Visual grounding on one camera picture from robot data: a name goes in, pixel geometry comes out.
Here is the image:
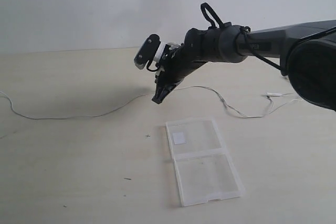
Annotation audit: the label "white wired earphones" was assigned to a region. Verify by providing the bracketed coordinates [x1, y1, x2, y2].
[0, 86, 302, 120]

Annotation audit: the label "clear plastic hinged case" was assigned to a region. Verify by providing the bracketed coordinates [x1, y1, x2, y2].
[166, 118, 245, 207]

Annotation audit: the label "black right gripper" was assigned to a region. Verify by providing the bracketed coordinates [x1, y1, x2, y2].
[152, 28, 223, 103]

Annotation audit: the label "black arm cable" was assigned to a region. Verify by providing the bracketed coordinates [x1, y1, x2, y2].
[200, 3, 281, 72]

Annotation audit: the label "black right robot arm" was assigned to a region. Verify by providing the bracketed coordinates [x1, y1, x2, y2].
[152, 20, 335, 110]

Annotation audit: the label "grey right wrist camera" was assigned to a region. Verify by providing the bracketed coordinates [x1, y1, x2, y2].
[134, 34, 161, 70]

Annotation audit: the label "white square sticker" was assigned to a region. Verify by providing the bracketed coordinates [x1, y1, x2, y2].
[172, 132, 186, 145]

